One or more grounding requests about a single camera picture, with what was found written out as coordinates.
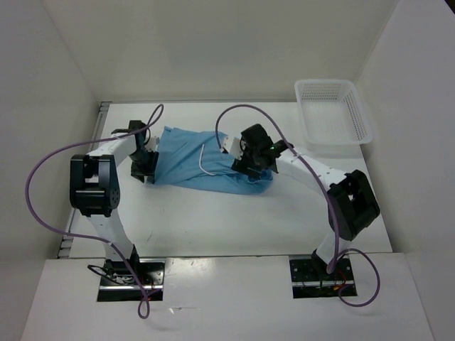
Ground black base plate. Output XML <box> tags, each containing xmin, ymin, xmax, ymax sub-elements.
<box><xmin>289</xmin><ymin>256</ymin><xmax>358</xmax><ymax>299</ymax></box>
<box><xmin>90</xmin><ymin>258</ymin><xmax>166</xmax><ymax>303</ymax></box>

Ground white plastic basket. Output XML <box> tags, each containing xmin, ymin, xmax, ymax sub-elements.
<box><xmin>294</xmin><ymin>79</ymin><xmax>373</xmax><ymax>146</ymax></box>

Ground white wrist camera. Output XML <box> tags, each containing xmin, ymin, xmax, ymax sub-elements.
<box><xmin>220</xmin><ymin>136</ymin><xmax>244</xmax><ymax>160</ymax></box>
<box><xmin>145</xmin><ymin>136</ymin><xmax>159</xmax><ymax>152</ymax></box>

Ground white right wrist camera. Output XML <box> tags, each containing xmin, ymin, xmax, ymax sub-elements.
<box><xmin>220</xmin><ymin>136</ymin><xmax>244</xmax><ymax>160</ymax></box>

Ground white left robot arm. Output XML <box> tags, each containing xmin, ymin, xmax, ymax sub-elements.
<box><xmin>70</xmin><ymin>120</ymin><xmax>159</xmax><ymax>284</ymax></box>

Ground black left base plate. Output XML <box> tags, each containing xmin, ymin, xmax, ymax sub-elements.
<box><xmin>90</xmin><ymin>258</ymin><xmax>166</xmax><ymax>303</ymax></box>

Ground light blue shorts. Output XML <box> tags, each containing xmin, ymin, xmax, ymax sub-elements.
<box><xmin>154</xmin><ymin>126</ymin><xmax>273</xmax><ymax>195</ymax></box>

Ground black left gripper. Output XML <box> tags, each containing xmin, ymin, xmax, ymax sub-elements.
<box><xmin>129</xmin><ymin>148</ymin><xmax>159</xmax><ymax>183</ymax></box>

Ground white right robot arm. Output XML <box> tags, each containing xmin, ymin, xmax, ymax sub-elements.
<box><xmin>221</xmin><ymin>124</ymin><xmax>380</xmax><ymax>279</ymax></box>

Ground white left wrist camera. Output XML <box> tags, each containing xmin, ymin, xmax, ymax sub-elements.
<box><xmin>145</xmin><ymin>136</ymin><xmax>159</xmax><ymax>152</ymax></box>

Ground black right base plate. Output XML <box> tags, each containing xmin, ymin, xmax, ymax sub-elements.
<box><xmin>289</xmin><ymin>256</ymin><xmax>358</xmax><ymax>299</ymax></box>

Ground aluminium table edge rail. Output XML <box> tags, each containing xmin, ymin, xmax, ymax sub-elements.
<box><xmin>57</xmin><ymin>102</ymin><xmax>110</xmax><ymax>259</ymax></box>

